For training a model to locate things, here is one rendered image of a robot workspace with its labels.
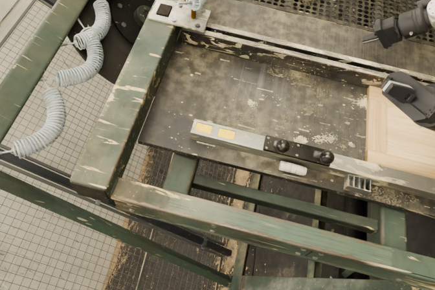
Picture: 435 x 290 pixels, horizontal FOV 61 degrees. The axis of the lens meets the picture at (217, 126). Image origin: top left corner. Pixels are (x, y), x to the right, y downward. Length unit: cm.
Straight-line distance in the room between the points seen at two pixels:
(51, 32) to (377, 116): 124
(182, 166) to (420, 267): 69
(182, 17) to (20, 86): 63
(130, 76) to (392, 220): 89
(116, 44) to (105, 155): 85
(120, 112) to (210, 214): 38
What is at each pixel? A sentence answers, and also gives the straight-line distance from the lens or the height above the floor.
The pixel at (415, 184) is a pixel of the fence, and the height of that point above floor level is 113.
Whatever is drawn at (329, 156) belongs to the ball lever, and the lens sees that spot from 100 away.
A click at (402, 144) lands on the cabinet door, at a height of 113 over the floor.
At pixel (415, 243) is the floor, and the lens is 249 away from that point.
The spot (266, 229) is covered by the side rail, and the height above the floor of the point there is 148.
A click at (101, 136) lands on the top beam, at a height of 191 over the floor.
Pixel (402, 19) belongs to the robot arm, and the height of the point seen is 128.
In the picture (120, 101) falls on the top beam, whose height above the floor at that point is 190.
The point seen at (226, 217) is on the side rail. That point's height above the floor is 157.
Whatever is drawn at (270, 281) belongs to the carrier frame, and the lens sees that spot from 193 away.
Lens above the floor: 212
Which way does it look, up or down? 26 degrees down
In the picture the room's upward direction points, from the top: 58 degrees counter-clockwise
